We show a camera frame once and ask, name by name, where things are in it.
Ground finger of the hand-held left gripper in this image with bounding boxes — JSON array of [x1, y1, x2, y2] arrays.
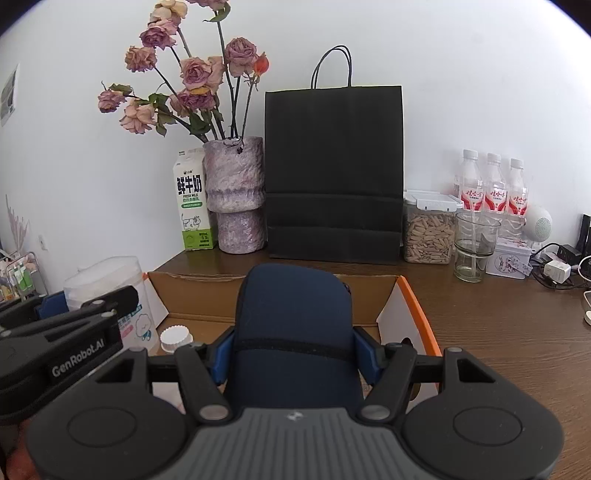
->
[[0, 285, 141, 342], [0, 292, 70, 329]]

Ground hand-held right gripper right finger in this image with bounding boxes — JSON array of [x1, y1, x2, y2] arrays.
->
[[353, 327, 497, 422]]

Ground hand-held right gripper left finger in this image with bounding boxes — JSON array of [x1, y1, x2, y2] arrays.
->
[[95, 326, 236, 423]]

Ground white translucent plastic canister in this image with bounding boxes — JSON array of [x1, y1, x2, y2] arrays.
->
[[63, 257, 170, 357]]

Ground white ridged bottle cap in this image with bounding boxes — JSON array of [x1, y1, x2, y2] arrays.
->
[[160, 325, 194, 356]]

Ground red orange cardboard box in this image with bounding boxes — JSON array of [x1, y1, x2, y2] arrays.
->
[[143, 271, 442, 403]]

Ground navy zip case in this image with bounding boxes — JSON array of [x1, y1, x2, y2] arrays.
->
[[224, 264, 366, 412]]

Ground white green milk carton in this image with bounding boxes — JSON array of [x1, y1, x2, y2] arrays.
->
[[172, 148, 218, 252]]

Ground clear jar of seeds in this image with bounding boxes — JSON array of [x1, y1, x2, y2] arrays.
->
[[403, 190, 463, 265]]

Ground clear drinking glass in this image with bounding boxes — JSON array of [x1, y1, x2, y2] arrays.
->
[[453, 211, 502, 284]]

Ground purple textured vase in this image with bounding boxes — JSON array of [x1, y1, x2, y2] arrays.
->
[[203, 137, 267, 254]]

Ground white printed tin box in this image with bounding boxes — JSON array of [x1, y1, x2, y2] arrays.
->
[[485, 237, 533, 280]]

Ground black paper bag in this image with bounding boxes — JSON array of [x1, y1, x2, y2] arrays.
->
[[264, 45, 406, 265]]

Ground white plug charger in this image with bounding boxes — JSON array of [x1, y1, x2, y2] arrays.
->
[[544, 260, 574, 284]]

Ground white round speaker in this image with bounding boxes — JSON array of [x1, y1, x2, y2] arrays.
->
[[523, 206, 554, 244]]

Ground dried pink roses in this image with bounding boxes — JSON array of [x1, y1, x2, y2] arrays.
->
[[97, 0, 271, 145]]

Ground wire storage rack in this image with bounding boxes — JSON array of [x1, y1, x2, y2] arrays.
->
[[0, 250, 49, 306]]

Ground purple feather wall decal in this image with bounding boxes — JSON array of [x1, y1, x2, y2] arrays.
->
[[4, 194, 31, 253]]

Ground framed wall picture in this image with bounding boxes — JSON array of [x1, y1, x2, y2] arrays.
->
[[0, 64, 20, 128]]

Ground black cable tangle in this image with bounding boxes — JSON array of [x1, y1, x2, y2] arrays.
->
[[531, 242, 591, 291]]

